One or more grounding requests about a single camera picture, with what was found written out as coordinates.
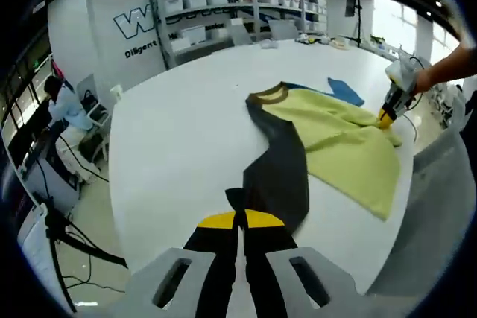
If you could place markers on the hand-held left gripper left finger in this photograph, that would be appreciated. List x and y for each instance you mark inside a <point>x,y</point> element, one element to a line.
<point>208,240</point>

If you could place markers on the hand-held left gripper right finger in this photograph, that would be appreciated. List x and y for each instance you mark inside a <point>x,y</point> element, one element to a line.
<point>268,240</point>

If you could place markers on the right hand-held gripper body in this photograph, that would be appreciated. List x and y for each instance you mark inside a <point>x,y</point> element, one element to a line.
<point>402,77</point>

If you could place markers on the yellow blue grey garment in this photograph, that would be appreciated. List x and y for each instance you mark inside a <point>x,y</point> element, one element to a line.
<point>335,146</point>

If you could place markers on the person's right hand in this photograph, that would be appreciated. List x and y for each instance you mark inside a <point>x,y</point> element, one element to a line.
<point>424,80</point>

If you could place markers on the beige tray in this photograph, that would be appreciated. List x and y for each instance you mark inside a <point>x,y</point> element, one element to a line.
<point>340,44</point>

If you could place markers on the person's dark shirt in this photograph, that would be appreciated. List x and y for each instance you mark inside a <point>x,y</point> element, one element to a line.
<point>470,154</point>

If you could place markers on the black monitor on stand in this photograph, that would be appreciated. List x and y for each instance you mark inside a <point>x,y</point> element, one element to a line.
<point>350,3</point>

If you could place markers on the grey mesh office chair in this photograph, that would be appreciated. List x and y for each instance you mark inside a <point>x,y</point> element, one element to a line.
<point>428,202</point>

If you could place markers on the yellow black tool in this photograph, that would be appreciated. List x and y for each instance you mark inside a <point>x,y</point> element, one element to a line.
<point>305,38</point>

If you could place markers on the small white cloth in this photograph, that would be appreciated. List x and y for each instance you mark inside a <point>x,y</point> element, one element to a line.
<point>269,45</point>

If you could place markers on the black tripod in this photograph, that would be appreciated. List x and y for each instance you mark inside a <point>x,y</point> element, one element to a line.
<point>56,228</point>

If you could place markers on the grey metal shelf rack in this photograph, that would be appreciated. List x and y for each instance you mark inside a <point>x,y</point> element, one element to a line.
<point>253,5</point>

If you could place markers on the white office chair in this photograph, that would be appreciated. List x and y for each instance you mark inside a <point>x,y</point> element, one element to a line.
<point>98,115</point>

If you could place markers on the dark grey desk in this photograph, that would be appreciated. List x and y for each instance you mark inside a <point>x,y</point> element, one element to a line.
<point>56,169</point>

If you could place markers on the white cup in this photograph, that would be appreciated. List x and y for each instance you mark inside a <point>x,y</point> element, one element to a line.
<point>116,92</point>

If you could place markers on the black handbag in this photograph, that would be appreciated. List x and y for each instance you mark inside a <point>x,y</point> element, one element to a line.
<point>89,102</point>

